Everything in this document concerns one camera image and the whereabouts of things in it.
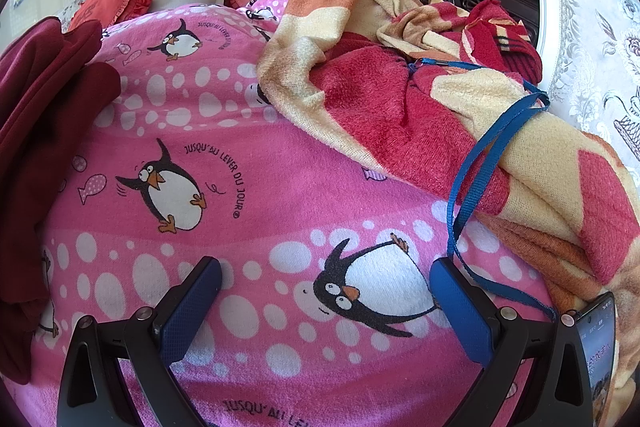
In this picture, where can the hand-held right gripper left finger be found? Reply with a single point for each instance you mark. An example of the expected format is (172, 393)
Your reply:
(190, 307)

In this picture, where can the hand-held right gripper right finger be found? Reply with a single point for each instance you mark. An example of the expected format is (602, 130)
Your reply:
(460, 312)

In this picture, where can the maroon garment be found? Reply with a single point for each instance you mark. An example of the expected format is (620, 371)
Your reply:
(45, 132)

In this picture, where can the pink penguin print blanket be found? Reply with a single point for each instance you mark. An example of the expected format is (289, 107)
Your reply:
(250, 207)

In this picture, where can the smartphone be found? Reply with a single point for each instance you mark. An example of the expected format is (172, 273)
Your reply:
(597, 357)

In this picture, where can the red and cream blanket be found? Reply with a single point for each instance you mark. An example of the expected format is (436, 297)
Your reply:
(375, 107)

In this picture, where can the red striped knit garment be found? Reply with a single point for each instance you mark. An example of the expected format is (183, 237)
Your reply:
(505, 42)

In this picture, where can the embroidered lace chair cover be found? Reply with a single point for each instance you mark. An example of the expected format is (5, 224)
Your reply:
(600, 57)

